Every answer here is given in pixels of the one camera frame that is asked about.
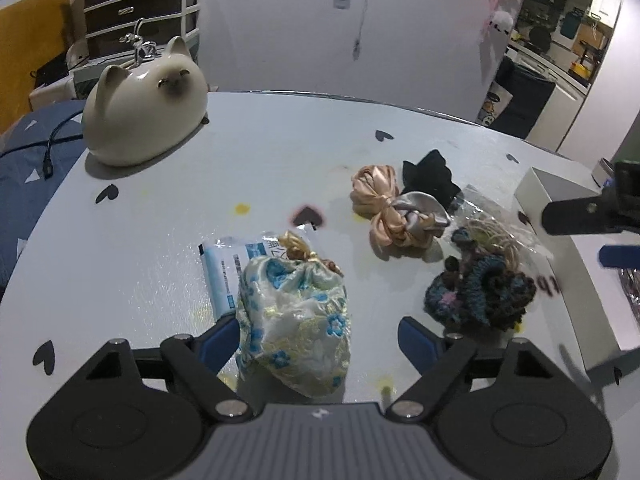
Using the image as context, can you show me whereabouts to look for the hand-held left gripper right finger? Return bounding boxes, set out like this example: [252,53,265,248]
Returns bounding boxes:
[397,316,562,419]

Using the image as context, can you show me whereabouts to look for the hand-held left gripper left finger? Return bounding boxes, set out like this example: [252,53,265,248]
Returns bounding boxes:
[82,317,254,421]

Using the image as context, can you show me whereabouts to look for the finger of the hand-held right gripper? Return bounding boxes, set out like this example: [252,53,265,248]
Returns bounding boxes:
[599,244,640,271]
[542,191,640,237]

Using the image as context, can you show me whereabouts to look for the white rectangular box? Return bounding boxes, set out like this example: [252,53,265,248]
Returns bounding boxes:
[515,167,640,372]

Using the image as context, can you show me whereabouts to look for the floral embroidered drawstring pouch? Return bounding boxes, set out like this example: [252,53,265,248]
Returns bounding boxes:
[235,230,354,401]

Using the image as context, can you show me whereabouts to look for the grey satin scrunchie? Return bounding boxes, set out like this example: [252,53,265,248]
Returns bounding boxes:
[391,191,452,241]

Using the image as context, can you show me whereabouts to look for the black scrunchie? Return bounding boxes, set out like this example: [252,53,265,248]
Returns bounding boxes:
[402,149,464,211]

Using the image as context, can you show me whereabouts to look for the pink satin scrunchie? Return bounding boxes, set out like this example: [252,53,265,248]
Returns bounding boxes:
[350,162,438,251]

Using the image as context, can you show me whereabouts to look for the metal pot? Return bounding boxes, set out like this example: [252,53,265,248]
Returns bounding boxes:
[591,157,617,187]

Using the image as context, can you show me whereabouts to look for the shiny foil packet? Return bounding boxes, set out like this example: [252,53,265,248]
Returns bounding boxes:
[619,269,640,323]

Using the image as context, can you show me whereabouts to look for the blue white wipes packet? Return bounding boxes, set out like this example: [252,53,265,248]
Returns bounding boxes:
[199,232,282,319]

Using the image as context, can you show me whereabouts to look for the dark blue crochet scrunchie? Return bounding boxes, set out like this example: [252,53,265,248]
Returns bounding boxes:
[424,227,531,334]

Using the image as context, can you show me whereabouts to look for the white kitchen cabinets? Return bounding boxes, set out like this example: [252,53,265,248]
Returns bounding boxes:
[507,42,594,147]

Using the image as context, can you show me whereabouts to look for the yellow kettle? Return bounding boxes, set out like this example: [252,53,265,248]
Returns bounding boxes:
[570,55,602,87]

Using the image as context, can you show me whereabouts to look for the dark padded chair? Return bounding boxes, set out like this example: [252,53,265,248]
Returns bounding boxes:
[492,55,557,139]

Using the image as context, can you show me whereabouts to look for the cartoon print tote bag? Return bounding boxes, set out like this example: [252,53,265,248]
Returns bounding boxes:
[475,80,514,129]

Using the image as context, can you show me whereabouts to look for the teal bag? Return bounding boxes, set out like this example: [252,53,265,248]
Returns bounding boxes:
[560,7,585,40]

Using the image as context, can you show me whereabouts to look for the white hanging plush toy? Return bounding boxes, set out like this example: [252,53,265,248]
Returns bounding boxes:
[487,10,514,37]

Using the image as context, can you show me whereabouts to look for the cream ceramic cat figurine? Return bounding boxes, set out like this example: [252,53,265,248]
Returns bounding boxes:
[82,35,210,167]

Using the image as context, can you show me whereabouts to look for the blue patterned blanket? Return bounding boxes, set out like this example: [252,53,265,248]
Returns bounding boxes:
[0,100,89,283]

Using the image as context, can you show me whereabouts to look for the silver metal ornament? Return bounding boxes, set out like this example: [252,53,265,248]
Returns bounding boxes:
[119,17,157,68]

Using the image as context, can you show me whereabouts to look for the white dark drawer cabinet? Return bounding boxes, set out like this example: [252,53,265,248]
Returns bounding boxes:
[82,0,203,67]

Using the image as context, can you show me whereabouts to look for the clear bag of hair ties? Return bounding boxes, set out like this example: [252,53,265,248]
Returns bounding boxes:
[450,184,557,281]

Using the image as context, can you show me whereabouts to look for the black cable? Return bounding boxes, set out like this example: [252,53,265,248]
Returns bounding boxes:
[42,112,84,179]

